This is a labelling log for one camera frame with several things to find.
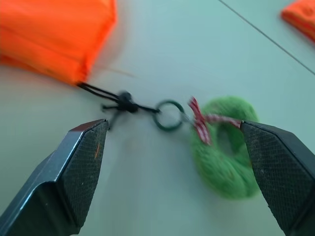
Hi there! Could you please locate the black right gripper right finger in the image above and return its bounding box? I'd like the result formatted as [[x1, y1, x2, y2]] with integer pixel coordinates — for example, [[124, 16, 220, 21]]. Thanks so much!
[[239, 120, 315, 236]]

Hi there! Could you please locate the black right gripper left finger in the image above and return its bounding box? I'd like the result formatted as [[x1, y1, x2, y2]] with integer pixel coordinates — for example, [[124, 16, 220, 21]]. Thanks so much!
[[0, 118, 110, 236]]

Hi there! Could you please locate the orange fabric pouch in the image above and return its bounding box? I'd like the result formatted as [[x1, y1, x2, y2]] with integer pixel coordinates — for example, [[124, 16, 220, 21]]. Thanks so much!
[[280, 0, 315, 43]]

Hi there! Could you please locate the green fuzzy wreath charm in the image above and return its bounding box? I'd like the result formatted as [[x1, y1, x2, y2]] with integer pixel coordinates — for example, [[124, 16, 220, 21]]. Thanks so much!
[[188, 95, 262, 200]]

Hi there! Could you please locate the black drawstring cord with toggle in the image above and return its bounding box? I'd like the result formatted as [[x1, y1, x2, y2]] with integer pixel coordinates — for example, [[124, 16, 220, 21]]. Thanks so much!
[[77, 82, 160, 130]]

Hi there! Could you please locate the dark green key ring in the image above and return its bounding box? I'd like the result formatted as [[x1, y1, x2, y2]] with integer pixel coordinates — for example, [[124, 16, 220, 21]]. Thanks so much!
[[154, 99, 186, 132]]

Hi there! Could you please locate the orange drawstring pouch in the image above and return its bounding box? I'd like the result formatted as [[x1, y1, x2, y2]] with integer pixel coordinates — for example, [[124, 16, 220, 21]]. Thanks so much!
[[0, 0, 117, 87]]

